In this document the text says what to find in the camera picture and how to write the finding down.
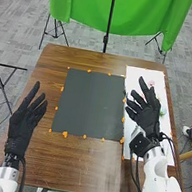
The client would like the green sprig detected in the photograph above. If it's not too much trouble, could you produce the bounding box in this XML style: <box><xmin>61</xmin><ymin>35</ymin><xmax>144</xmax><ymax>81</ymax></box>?
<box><xmin>159</xmin><ymin>106</ymin><xmax>168</xmax><ymax>118</ymax></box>

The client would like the black stand pole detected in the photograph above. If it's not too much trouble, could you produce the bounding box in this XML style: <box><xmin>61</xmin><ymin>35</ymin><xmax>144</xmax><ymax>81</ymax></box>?
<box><xmin>100</xmin><ymin>0</ymin><xmax>116</xmax><ymax>54</ymax></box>

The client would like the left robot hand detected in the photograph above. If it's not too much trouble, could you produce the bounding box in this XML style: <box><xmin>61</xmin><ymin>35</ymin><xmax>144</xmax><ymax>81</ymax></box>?
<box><xmin>3</xmin><ymin>77</ymin><xmax>52</xmax><ymax>163</ymax></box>

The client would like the pink flower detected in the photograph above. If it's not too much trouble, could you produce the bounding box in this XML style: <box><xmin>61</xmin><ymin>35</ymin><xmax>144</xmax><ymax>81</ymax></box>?
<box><xmin>147</xmin><ymin>79</ymin><xmax>157</xmax><ymax>89</ymax></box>

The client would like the dark mat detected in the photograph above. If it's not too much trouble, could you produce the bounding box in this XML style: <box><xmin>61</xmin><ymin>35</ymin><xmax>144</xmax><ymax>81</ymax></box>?
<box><xmin>51</xmin><ymin>65</ymin><xmax>135</xmax><ymax>144</ymax></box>

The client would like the black cable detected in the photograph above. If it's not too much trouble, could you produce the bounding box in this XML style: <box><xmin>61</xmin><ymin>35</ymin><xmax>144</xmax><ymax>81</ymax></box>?
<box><xmin>122</xmin><ymin>151</ymin><xmax>151</xmax><ymax>192</ymax></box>
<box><xmin>151</xmin><ymin>131</ymin><xmax>182</xmax><ymax>179</ymax></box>

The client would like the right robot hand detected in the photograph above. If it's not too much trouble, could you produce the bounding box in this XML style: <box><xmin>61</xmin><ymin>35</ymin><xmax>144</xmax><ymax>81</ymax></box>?
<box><xmin>119</xmin><ymin>73</ymin><xmax>171</xmax><ymax>140</ymax></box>

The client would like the white sheet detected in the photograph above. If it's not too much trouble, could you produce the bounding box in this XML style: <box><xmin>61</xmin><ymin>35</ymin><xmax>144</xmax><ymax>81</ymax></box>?
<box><xmin>111</xmin><ymin>65</ymin><xmax>191</xmax><ymax>168</ymax></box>

